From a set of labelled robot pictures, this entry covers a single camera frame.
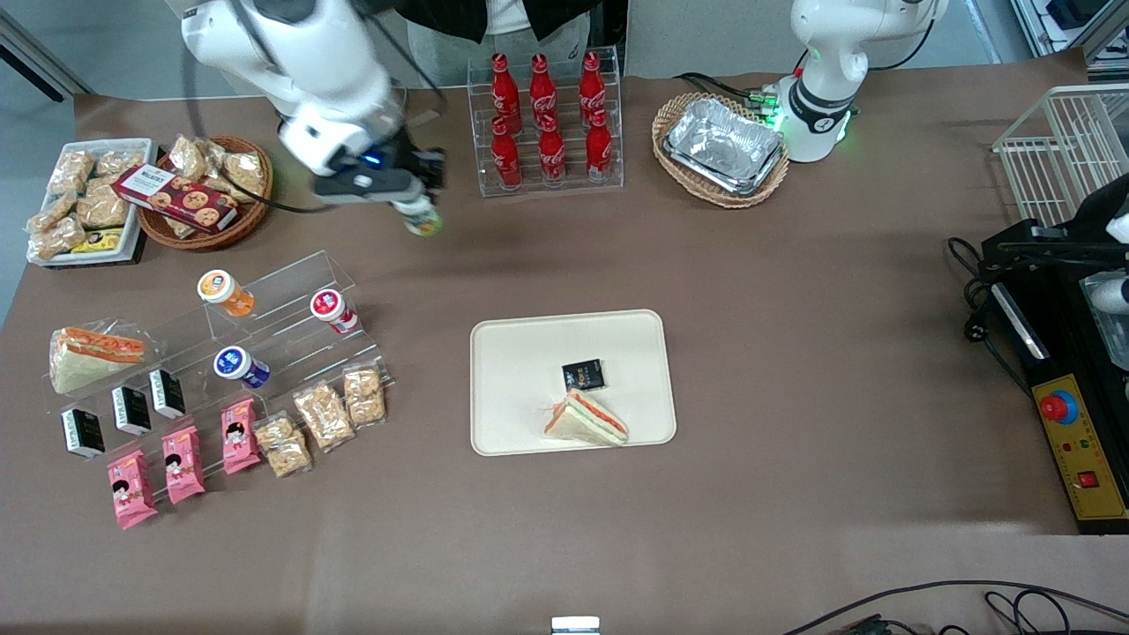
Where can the clear peanut brittle packet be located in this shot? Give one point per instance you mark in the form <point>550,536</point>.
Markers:
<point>324,414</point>
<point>364,397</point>
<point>282,445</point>

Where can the clear acrylic stepped display stand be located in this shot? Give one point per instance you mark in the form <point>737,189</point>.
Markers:
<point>291,353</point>

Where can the yellow control panel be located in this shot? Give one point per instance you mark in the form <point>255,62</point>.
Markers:
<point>1080,450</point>

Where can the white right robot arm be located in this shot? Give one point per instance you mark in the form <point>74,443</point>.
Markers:
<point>309,62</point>

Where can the blue gum bottle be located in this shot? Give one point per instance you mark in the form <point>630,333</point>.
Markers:
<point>240,366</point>

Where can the cream plastic tray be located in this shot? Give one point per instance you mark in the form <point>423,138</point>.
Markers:
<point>520,388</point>

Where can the dark brown wicker basket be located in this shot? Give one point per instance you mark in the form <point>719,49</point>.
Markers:
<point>238,225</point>

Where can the silver foil container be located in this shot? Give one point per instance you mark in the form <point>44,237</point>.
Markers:
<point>723,145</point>

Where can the red cola bottle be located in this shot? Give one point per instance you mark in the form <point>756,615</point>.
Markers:
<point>542,88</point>
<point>506,157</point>
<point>552,154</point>
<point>592,86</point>
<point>503,88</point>
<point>599,148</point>

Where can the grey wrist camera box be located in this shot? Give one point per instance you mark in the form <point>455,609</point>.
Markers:
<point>362,187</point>

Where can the red gum bottle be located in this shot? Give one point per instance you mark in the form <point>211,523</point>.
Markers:
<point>333,310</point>

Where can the red cookie box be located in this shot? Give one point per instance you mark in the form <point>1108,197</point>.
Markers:
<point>181,201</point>

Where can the grey snack tray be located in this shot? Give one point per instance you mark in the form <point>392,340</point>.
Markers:
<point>123,251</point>

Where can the plastic wrapped triangle sandwich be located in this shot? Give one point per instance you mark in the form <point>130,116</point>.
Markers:
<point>93,357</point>

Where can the pink snack packet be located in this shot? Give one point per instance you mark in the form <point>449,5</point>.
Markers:
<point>131,489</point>
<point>240,437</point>
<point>183,466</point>

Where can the person in dark jacket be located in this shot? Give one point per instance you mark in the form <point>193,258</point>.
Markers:
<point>503,26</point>

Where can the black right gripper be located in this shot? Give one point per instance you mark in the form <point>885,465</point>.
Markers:
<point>417,164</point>

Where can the unwrapped triangle sandwich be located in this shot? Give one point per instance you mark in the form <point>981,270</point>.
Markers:
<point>584,422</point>

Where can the dark metal bar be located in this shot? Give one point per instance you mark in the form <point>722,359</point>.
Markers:
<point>40,57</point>

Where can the clear bag of brittle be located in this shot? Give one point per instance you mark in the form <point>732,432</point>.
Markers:
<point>58,238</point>
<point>71,172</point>
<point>48,212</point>
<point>120,163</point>
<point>189,157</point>
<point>242,175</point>
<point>104,208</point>

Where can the green gum bottle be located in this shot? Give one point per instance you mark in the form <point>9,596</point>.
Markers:
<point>423,220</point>

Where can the orange gum bottle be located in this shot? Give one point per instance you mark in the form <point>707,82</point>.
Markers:
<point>226,293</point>

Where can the small black white box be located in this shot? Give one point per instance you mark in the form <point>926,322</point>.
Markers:
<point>131,410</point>
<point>167,393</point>
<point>83,433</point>

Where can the black machine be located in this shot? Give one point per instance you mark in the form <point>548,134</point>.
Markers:
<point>1085,353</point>

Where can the black snack packet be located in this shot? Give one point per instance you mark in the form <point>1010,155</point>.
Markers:
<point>583,374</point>

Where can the small white device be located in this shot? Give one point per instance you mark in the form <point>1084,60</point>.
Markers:
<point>575,625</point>

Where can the light wicker basket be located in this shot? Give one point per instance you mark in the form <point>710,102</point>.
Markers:
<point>679,176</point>

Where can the yellow snack packet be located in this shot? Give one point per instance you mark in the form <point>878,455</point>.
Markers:
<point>97,240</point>

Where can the clear acrylic bottle rack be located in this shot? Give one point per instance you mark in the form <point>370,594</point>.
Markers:
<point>609,176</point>

